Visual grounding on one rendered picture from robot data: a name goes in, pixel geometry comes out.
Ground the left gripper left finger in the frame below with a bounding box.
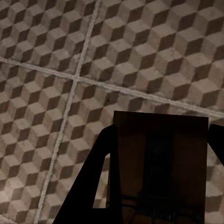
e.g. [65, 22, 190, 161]
[53, 124, 123, 224]

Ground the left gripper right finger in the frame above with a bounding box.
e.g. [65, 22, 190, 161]
[208, 124, 224, 165]

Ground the mousetrap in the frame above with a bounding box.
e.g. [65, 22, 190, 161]
[106, 111, 209, 224]

